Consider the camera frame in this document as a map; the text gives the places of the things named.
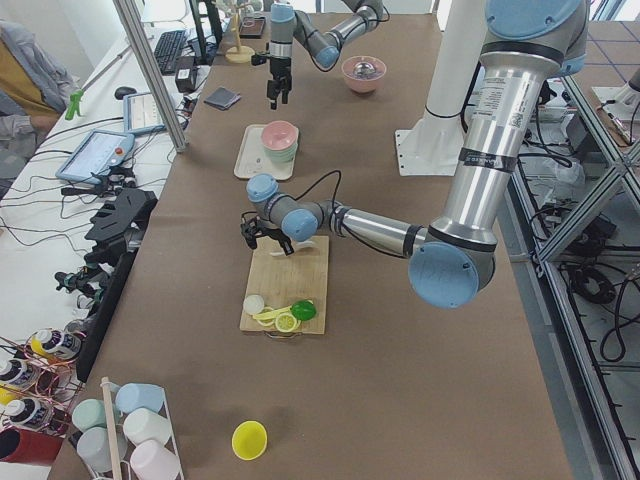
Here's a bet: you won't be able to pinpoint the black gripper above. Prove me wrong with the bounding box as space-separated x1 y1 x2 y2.
267 57 292 110
258 222 293 256

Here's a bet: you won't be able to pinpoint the small pink bowl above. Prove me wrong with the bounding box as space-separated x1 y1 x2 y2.
261 120 299 151

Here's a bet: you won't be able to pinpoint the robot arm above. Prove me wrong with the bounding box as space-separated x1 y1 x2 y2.
246 1 589 308
264 1 389 110

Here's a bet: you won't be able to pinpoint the large pink bowl with ice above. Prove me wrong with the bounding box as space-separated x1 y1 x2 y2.
341 55 387 94

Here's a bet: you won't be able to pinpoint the wooden cutting board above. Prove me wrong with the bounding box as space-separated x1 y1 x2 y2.
245 235 329 335

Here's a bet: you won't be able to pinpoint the wooden mug tree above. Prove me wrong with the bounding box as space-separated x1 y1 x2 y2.
216 0 260 64

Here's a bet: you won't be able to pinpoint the grey folded cloth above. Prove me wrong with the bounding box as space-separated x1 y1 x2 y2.
204 87 241 111

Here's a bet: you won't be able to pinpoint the dark tray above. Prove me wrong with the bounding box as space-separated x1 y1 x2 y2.
239 17 266 39

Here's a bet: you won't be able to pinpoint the white steamed bun toy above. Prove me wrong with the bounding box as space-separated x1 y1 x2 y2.
243 294 265 315

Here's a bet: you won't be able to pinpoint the green lime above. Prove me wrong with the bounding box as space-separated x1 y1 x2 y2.
290 300 317 322

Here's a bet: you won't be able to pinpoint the stacked green bowls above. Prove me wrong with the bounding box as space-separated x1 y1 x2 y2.
263 143 298 164

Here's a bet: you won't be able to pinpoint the cream serving tray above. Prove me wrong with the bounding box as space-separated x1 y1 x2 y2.
234 124 295 181

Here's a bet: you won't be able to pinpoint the lemon slice front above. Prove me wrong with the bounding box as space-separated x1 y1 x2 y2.
274 312 301 333

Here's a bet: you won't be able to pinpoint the black keyboard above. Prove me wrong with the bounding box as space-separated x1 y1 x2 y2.
153 30 187 76

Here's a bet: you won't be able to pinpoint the teach pendant far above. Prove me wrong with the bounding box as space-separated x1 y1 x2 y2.
123 92 165 135

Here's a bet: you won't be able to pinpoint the teach pendant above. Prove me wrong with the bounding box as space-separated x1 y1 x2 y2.
55 129 135 184
123 92 165 135

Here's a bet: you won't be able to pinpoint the computer mouse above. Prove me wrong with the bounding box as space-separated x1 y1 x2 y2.
114 86 137 100

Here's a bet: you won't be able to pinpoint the black tool stand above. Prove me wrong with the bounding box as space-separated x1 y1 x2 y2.
55 188 158 383

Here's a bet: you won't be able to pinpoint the teach pendant near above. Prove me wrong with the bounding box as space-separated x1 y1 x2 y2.
55 129 135 184

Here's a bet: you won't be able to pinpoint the yellow plastic cup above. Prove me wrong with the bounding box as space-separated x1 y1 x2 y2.
231 420 268 461

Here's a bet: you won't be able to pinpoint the person in grey jacket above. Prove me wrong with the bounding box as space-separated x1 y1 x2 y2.
1 20 78 159

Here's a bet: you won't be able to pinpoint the cup rack with pastel cups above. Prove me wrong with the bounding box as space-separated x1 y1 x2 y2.
71 378 185 479

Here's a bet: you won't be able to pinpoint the bottles in copper rack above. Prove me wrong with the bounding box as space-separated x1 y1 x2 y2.
1 328 85 467

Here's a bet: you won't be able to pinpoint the metal board handle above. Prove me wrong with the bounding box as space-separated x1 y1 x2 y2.
265 331 300 340

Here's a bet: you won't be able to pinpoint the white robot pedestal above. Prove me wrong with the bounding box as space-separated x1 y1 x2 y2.
395 0 487 176

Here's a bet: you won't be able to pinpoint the aluminium frame post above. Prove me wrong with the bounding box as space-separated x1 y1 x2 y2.
113 0 187 153

